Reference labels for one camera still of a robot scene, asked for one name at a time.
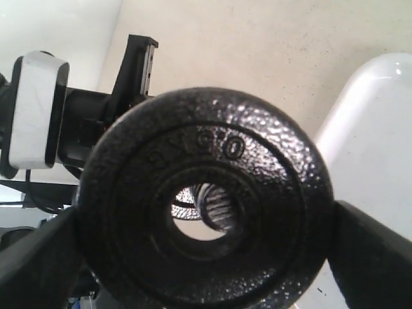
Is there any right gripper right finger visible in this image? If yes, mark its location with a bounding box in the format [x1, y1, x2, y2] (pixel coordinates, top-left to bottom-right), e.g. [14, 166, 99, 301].
[328, 201, 411, 308]

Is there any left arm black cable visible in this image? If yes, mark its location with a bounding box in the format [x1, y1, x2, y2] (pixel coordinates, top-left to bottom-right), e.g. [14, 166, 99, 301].
[0, 169, 80, 213]

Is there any white plastic tray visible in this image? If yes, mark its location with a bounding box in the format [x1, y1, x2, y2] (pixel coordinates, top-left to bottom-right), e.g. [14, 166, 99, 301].
[296, 53, 411, 308]

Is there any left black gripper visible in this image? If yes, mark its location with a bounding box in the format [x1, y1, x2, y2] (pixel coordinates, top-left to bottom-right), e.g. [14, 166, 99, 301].
[57, 35, 158, 179]

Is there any chrome threaded dumbbell bar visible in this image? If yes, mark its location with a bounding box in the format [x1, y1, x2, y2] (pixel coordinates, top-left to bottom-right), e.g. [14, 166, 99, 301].
[191, 183, 237, 232]

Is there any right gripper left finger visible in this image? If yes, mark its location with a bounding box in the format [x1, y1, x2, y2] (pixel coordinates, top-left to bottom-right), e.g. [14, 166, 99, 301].
[1, 207, 83, 308]

